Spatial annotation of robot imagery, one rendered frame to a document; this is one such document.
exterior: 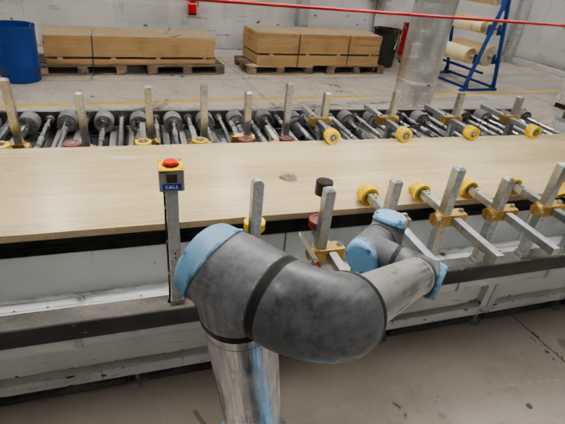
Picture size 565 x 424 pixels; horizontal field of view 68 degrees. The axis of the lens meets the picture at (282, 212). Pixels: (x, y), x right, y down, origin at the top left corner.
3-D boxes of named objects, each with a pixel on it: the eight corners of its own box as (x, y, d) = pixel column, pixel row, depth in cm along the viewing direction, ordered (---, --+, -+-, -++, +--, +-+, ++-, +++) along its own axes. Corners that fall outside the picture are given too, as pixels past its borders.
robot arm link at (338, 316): (367, 314, 42) (456, 260, 101) (267, 261, 48) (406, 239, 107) (326, 414, 44) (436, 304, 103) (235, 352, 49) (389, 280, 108)
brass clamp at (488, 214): (515, 220, 172) (520, 210, 170) (488, 223, 168) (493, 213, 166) (504, 213, 177) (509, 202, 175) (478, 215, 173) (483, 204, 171)
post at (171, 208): (184, 304, 146) (180, 189, 122) (170, 305, 144) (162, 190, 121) (182, 294, 149) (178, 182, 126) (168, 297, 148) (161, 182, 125)
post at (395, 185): (375, 286, 171) (403, 180, 146) (367, 287, 170) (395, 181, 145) (372, 280, 173) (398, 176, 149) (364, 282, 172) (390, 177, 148)
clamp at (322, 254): (343, 259, 156) (345, 247, 154) (308, 262, 152) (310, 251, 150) (337, 250, 161) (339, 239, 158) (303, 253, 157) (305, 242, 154)
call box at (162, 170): (185, 193, 122) (184, 169, 118) (160, 194, 120) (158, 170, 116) (182, 182, 128) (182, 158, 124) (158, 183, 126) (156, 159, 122)
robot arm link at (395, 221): (366, 214, 111) (382, 201, 118) (358, 253, 117) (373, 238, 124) (400, 227, 106) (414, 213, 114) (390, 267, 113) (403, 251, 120)
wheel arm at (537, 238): (557, 255, 152) (562, 246, 150) (550, 256, 151) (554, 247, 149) (468, 188, 192) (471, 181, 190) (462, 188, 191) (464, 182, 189)
